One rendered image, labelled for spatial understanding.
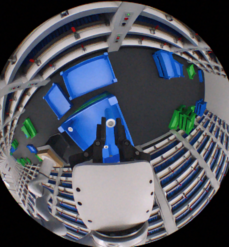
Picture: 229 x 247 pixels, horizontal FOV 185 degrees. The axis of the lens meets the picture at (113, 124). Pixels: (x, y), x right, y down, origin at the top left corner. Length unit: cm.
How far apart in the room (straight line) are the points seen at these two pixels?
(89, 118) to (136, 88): 56
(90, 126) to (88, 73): 35
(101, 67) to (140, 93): 44
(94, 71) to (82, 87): 13
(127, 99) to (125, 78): 20
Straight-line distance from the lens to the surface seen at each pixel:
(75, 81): 53
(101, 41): 67
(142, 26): 62
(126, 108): 71
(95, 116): 27
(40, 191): 79
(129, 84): 70
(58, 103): 80
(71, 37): 51
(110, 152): 31
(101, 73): 50
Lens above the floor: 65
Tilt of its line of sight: 61 degrees down
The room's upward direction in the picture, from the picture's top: 164 degrees clockwise
